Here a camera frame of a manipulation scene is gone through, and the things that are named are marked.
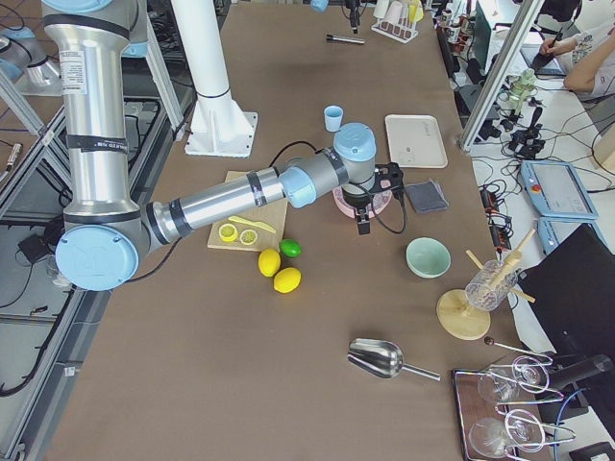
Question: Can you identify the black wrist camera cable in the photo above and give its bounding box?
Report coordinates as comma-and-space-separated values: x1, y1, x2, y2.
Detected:
266, 139, 407, 235

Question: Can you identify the grey folded cloth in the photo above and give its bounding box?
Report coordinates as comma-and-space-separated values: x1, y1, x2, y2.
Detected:
405, 179, 449, 213

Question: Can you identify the white cup rack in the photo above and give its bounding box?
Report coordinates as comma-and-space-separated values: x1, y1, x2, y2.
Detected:
371, 0, 424, 44

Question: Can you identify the steel ice scoop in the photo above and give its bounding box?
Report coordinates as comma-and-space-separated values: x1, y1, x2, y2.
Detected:
347, 338, 441, 381

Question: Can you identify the wine glass holder tray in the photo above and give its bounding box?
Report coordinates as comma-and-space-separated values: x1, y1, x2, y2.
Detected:
452, 353, 576, 460

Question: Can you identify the lower wine glass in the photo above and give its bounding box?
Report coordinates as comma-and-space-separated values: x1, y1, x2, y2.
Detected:
469, 409, 546, 460

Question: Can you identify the black monitor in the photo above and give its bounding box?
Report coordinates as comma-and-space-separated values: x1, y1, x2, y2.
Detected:
520, 224, 614, 358

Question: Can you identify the upper wine glass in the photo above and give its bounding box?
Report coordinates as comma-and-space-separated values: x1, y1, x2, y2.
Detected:
478, 355, 550, 403

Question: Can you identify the lemon slice at board edge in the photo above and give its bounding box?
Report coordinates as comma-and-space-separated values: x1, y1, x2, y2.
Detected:
238, 229, 258, 246

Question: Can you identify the clear ice cube pile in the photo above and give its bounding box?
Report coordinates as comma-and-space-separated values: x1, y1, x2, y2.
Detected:
332, 187, 392, 212

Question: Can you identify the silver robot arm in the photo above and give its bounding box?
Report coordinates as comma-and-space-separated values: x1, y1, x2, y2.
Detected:
42, 1, 403, 291
309, 0, 361, 35

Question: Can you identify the long bar spoon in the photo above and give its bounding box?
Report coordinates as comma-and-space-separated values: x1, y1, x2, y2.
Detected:
483, 336, 553, 359

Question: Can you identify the lower whole yellow lemon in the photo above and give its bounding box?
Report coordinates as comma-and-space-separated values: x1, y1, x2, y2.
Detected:
273, 267, 302, 294

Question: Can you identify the aluminium frame post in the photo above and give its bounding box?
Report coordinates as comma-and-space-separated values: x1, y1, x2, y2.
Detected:
458, 0, 544, 155

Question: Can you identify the clear textured glass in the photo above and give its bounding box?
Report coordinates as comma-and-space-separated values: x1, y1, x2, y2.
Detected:
465, 260, 518, 311

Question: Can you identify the lower teach pendant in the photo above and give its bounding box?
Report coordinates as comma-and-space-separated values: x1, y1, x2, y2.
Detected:
537, 216, 602, 255

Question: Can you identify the cream rabbit tray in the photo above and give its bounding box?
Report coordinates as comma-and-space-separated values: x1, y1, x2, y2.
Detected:
384, 114, 448, 168

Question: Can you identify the pink bowl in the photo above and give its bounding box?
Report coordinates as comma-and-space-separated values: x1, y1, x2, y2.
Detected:
332, 187, 393, 218

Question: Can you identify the green bowl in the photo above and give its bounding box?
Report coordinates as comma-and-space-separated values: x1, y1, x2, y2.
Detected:
406, 237, 452, 279

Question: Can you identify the person in white shirt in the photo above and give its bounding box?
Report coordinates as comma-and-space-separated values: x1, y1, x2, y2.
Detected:
539, 24, 614, 101

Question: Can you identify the lemon slice near knife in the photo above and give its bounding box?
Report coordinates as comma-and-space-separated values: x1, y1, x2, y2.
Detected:
218, 223, 239, 243

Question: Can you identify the whole yellow lemon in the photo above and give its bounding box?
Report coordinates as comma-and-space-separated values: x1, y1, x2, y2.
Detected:
258, 248, 282, 278
273, 267, 302, 294

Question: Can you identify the upper whole yellow lemon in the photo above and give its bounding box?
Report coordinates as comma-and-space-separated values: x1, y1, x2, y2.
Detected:
258, 248, 282, 278

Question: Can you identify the light blue plastic cup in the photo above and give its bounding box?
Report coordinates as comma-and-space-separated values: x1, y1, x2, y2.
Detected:
323, 105, 344, 133

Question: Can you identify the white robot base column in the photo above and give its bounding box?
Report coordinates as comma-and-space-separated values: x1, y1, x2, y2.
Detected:
172, 0, 258, 158

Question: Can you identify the upper teach pendant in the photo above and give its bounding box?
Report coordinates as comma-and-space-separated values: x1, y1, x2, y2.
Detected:
520, 160, 599, 221

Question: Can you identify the teach pendant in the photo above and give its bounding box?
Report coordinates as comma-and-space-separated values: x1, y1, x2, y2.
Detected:
520, 160, 599, 221
537, 216, 602, 255

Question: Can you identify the green lime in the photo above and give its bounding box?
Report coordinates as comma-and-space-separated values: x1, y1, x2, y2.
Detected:
279, 239, 303, 257

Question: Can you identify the wooden cutting board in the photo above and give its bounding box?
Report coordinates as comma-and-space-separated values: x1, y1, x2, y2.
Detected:
207, 199, 287, 253

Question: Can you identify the wooden cup stand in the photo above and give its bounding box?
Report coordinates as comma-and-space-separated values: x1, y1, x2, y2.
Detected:
436, 229, 535, 340

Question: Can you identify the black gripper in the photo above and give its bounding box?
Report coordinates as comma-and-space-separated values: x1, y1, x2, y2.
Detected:
341, 162, 403, 235
344, 0, 360, 33

